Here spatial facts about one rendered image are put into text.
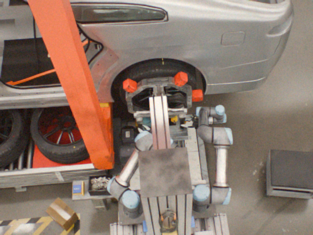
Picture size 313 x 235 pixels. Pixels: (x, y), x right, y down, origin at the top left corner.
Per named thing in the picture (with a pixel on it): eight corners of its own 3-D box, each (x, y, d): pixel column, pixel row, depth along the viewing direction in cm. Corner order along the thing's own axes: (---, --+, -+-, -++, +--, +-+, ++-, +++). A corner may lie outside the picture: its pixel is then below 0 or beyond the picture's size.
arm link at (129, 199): (132, 215, 331) (130, 209, 319) (119, 203, 336) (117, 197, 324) (144, 203, 335) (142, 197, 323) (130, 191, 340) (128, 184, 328)
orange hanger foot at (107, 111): (113, 101, 428) (107, 79, 398) (114, 152, 401) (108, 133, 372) (95, 102, 428) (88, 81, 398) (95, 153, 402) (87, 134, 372)
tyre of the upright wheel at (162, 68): (210, 62, 395) (145, 36, 362) (214, 85, 383) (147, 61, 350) (166, 99, 441) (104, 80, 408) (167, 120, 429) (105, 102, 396)
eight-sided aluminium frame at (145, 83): (190, 109, 412) (191, 74, 365) (191, 116, 409) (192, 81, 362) (129, 114, 413) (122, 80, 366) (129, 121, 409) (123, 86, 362)
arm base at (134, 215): (144, 217, 340) (143, 213, 331) (123, 219, 340) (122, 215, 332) (143, 198, 348) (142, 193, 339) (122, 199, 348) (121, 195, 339)
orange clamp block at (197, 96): (190, 94, 392) (201, 93, 392) (191, 102, 388) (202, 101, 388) (190, 89, 386) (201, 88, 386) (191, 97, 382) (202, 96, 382)
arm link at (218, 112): (210, 112, 360) (210, 119, 369) (225, 112, 359) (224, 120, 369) (210, 104, 364) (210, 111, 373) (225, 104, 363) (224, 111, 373)
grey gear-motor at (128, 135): (139, 132, 460) (136, 114, 430) (141, 171, 439) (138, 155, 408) (121, 133, 460) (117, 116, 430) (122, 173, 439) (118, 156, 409)
